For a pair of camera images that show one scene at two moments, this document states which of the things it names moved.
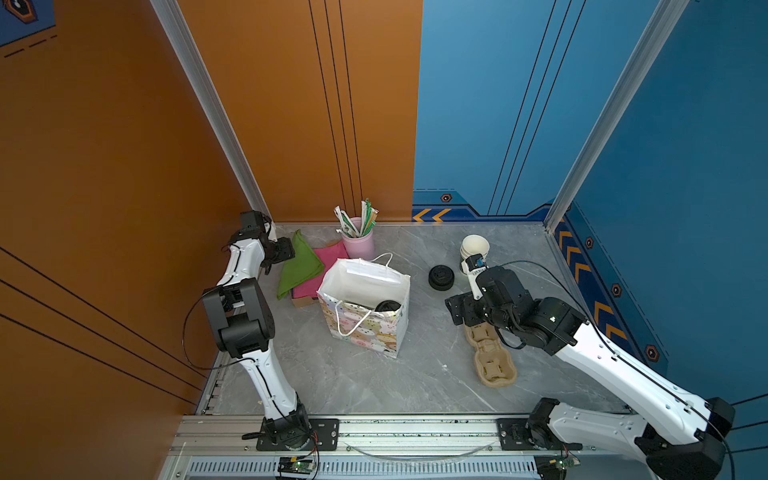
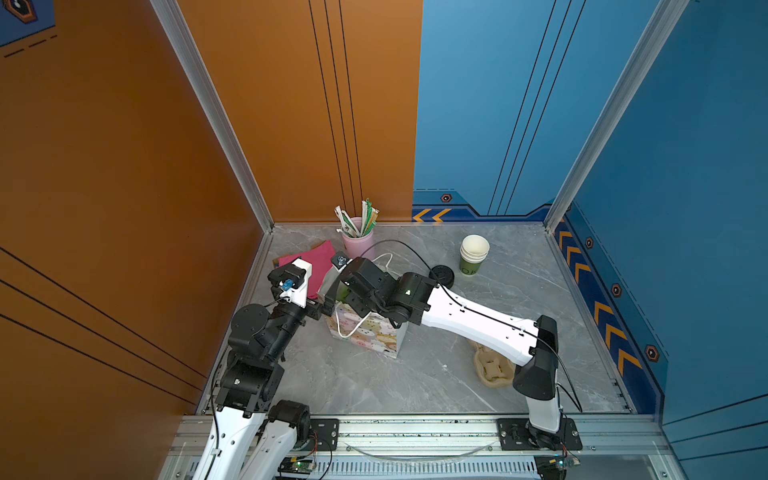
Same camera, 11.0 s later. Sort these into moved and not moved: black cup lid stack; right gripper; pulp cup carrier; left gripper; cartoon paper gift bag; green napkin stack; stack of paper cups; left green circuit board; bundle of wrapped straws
Moved: green napkin stack; left gripper; right gripper
Not moved: pulp cup carrier; black cup lid stack; bundle of wrapped straws; cartoon paper gift bag; left green circuit board; stack of paper cups
